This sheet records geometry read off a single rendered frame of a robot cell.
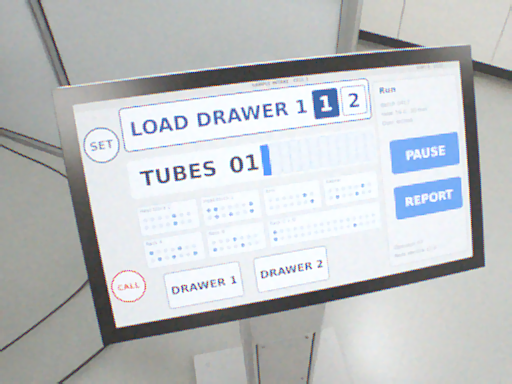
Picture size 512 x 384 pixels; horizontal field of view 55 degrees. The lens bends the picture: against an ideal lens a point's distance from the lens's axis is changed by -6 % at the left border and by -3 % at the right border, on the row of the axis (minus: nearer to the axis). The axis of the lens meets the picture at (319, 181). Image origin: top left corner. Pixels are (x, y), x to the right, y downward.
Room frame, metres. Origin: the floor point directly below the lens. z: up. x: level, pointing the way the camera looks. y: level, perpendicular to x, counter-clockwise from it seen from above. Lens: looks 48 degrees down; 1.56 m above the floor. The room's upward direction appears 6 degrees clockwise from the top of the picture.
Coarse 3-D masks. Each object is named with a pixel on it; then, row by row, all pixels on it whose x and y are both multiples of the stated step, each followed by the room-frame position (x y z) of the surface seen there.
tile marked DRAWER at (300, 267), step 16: (256, 256) 0.34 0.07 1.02; (272, 256) 0.34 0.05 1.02; (288, 256) 0.35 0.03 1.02; (304, 256) 0.35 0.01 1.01; (320, 256) 0.36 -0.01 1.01; (256, 272) 0.33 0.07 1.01; (272, 272) 0.33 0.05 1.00; (288, 272) 0.33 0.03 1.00; (304, 272) 0.34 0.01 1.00; (320, 272) 0.34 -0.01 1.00; (272, 288) 0.32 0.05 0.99
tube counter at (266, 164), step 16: (368, 128) 0.48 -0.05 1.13; (256, 144) 0.43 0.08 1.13; (272, 144) 0.43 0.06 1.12; (288, 144) 0.44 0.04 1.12; (304, 144) 0.44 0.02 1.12; (320, 144) 0.45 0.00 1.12; (336, 144) 0.45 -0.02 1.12; (352, 144) 0.46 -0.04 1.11; (368, 144) 0.46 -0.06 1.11; (240, 160) 0.41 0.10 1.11; (256, 160) 0.42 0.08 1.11; (272, 160) 0.42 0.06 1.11; (288, 160) 0.43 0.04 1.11; (304, 160) 0.43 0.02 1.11; (320, 160) 0.43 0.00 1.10; (336, 160) 0.44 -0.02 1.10; (352, 160) 0.44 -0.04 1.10; (368, 160) 0.45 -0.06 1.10; (240, 176) 0.40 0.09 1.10; (256, 176) 0.40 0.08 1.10; (272, 176) 0.41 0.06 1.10
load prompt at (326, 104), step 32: (224, 96) 0.45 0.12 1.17; (256, 96) 0.46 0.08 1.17; (288, 96) 0.47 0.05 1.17; (320, 96) 0.48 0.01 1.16; (352, 96) 0.50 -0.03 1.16; (128, 128) 0.40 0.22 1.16; (160, 128) 0.41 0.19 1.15; (192, 128) 0.42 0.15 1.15; (224, 128) 0.43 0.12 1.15; (256, 128) 0.44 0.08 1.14; (288, 128) 0.45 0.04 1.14
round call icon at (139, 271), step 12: (108, 276) 0.28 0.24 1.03; (120, 276) 0.29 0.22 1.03; (132, 276) 0.29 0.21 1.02; (144, 276) 0.29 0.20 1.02; (120, 288) 0.28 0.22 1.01; (132, 288) 0.28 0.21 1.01; (144, 288) 0.28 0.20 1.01; (120, 300) 0.27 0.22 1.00; (132, 300) 0.27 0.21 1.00; (144, 300) 0.27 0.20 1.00
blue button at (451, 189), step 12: (444, 180) 0.46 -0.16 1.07; (456, 180) 0.46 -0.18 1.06; (396, 192) 0.43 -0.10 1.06; (408, 192) 0.44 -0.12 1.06; (420, 192) 0.44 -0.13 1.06; (432, 192) 0.45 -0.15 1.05; (444, 192) 0.45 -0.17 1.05; (456, 192) 0.45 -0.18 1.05; (396, 204) 0.42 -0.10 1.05; (408, 204) 0.43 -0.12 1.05; (420, 204) 0.43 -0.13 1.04; (432, 204) 0.43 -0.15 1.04; (444, 204) 0.44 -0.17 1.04; (456, 204) 0.44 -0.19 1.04; (396, 216) 0.41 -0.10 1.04; (408, 216) 0.42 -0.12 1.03
